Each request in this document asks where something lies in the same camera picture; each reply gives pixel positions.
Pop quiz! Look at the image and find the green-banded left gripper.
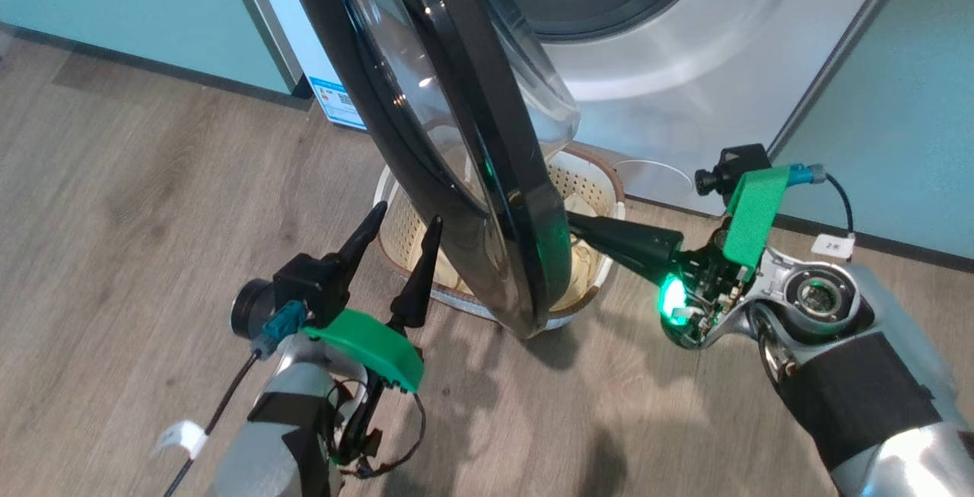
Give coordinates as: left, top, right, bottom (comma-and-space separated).
304, 202, 443, 475

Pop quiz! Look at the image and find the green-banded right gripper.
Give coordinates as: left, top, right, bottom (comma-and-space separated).
567, 166, 791, 349

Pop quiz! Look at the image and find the cream garment with blue cuffs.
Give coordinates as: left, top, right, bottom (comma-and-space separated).
434, 193, 610, 311

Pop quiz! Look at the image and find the round black glass washer door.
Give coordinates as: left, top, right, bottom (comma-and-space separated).
278, 0, 581, 339

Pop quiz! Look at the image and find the white perforated brown-rimmed laundry basket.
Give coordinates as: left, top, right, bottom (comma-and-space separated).
373, 143, 626, 330

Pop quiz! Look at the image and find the white front-load washing machine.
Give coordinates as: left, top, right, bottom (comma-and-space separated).
221, 0, 914, 216

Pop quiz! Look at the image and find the blue energy label sticker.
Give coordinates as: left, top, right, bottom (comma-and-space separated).
310, 77, 368, 131

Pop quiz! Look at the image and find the teal cabinet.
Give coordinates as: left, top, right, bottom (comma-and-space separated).
0, 0, 313, 111
769, 0, 974, 260

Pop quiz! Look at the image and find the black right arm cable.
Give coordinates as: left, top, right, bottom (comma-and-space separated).
788, 164, 856, 260

